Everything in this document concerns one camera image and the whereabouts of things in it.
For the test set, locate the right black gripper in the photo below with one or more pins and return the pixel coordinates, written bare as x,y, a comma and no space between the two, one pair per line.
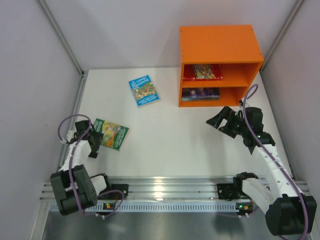
230,124

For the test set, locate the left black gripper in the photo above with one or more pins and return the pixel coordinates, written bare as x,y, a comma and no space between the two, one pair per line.
94,142

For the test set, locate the green treehouse book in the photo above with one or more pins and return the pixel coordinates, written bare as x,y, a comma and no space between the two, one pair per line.
114,134

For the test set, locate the dark purple galaxy book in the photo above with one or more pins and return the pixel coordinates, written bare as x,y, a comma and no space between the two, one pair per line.
201,92

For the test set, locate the teal ocean cover book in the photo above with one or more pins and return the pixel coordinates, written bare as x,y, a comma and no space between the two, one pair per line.
188,99

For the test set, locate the red treehouse book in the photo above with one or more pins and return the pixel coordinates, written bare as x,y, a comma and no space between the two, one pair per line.
202,72

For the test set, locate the light blue treehouse book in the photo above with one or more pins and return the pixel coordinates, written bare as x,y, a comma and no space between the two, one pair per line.
144,91

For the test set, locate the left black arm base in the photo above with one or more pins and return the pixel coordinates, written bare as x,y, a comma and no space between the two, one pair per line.
124,188

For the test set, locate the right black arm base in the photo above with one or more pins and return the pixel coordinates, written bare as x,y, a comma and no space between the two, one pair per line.
230,191

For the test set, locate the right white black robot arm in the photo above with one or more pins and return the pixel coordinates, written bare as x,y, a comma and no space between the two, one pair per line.
287,210

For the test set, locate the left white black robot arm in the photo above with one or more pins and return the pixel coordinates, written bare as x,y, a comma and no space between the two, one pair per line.
74,190

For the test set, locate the orange wooden shelf cabinet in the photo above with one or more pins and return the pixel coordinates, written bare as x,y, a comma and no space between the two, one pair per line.
234,47

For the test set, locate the aluminium mounting rail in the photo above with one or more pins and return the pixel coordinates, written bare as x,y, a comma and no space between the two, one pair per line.
172,188

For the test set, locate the slotted grey cable duct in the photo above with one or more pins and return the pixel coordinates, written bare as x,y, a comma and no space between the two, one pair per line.
185,207

